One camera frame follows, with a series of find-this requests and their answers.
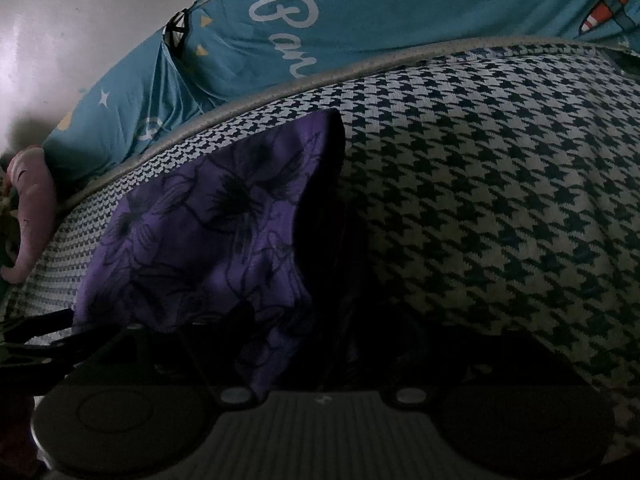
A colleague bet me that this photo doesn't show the teal script print bumper cushion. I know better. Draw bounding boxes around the teal script print bumper cushion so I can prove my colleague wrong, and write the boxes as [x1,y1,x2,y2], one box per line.
[165,0,640,111]

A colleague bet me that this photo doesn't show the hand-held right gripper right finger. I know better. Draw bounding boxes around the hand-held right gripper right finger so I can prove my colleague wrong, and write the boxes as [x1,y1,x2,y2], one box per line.
[385,334,591,407]

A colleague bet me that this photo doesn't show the teal star print bumper cushion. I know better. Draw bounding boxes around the teal star print bumper cushion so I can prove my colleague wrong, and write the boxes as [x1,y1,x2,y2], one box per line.
[42,35,221,181]

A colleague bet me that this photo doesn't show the purple floral garment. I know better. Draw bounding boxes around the purple floral garment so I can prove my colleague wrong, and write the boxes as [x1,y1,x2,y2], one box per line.
[72,109,436,401]

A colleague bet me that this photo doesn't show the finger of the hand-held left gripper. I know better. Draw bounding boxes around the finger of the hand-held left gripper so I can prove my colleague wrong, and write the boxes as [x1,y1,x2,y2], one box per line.
[0,326,123,367]
[0,310,76,345]

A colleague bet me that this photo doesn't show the houndstooth bed mat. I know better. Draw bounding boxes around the houndstooth bed mat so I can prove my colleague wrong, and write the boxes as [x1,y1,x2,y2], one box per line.
[0,37,640,441]

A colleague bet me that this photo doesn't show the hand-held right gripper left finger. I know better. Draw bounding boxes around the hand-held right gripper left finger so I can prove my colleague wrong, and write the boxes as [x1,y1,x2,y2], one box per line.
[70,325,261,407]

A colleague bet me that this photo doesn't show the black and white cushion tie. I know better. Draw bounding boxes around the black and white cushion tie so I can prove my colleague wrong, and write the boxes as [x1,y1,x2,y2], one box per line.
[165,7,193,53]

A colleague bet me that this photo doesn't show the pink moon plush pillow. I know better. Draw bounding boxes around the pink moon plush pillow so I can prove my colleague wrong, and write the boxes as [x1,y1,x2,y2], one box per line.
[0,145,58,283]

